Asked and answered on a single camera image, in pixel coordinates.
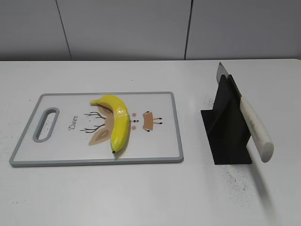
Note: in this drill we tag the white deer print cutting board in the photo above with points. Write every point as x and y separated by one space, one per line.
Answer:
66 130

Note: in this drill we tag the black knife stand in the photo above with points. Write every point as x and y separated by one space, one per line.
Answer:
226 128

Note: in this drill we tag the white handled kitchen knife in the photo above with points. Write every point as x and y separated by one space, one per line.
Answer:
258 131

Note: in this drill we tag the yellow plastic banana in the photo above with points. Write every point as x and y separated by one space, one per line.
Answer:
121 120

